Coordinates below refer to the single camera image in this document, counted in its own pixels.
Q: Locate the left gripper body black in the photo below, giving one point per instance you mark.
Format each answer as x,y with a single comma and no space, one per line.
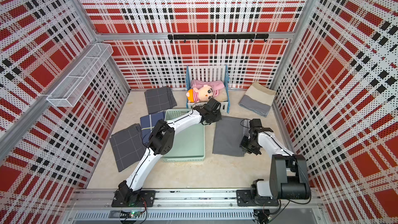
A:
216,116

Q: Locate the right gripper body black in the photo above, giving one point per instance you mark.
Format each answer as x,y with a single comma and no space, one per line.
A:
249,145

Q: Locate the plain grey pillowcase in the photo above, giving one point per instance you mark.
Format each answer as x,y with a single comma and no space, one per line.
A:
229,133

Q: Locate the mint green plastic basket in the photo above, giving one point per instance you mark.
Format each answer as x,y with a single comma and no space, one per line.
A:
188,145

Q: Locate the beige and grey pillowcase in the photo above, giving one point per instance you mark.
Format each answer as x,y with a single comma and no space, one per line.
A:
258,99

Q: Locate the navy blue striped pillowcase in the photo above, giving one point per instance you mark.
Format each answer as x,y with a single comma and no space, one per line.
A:
147,124

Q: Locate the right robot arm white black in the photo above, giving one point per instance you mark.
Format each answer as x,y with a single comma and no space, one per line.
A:
288,176

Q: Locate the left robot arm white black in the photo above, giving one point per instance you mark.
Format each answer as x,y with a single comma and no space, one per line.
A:
161,141

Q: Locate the dark grey checked pillowcase back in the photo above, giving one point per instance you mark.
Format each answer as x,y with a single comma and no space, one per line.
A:
159,99

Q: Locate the dark grey checked pillowcase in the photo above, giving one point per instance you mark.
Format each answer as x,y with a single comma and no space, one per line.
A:
159,99
127,146

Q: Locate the dark grey checked pillowcase front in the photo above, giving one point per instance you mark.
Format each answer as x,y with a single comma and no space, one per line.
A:
127,146

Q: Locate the pink plush doll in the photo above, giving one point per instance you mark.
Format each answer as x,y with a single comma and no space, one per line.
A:
204,91

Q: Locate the white blue toy crib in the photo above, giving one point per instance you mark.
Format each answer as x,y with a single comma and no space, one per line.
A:
208,74

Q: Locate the green circuit board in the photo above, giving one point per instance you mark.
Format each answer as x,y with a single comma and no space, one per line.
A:
130,214

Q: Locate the black hook rail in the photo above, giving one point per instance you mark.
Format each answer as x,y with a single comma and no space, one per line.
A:
186,37

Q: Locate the white wire mesh shelf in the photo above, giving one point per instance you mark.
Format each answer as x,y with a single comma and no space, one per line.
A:
73,86

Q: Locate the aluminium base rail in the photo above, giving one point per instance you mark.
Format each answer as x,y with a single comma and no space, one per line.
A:
195,205

